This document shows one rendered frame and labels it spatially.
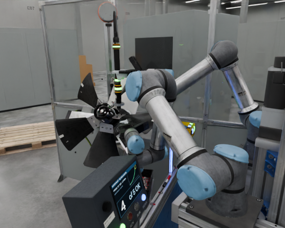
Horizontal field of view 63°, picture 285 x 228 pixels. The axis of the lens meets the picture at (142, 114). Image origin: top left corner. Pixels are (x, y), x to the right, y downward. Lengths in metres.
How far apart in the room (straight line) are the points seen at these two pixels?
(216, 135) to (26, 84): 5.63
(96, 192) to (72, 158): 2.30
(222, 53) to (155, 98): 0.47
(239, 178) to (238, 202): 0.09
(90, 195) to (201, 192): 0.33
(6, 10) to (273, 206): 13.36
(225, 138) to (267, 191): 1.02
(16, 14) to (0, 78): 7.35
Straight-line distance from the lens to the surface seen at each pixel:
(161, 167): 2.35
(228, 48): 1.22
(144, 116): 1.43
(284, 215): 1.10
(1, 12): 13.62
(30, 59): 6.87
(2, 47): 6.73
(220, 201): 0.91
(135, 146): 1.05
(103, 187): 0.66
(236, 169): 0.84
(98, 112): 1.49
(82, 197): 0.65
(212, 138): 2.10
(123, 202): 0.74
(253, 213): 0.98
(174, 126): 0.81
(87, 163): 1.41
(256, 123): 1.30
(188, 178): 0.76
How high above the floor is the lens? 1.62
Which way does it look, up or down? 17 degrees down
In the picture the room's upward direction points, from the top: 1 degrees counter-clockwise
